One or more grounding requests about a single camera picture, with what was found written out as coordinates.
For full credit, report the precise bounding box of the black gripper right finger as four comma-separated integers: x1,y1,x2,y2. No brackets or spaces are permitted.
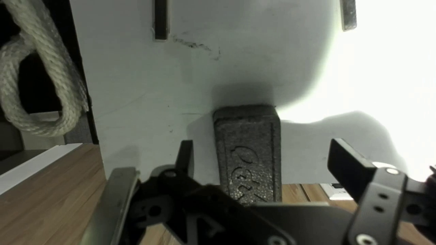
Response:
327,138,436,245

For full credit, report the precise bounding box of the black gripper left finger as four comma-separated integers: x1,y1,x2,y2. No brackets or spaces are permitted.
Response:
80,139,297,245

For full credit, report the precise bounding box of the black foam eraser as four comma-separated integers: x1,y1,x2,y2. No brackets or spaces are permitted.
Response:
211,105,283,207

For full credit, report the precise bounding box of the white slotted platform board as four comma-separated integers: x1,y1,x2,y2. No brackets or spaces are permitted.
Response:
67,0,436,188

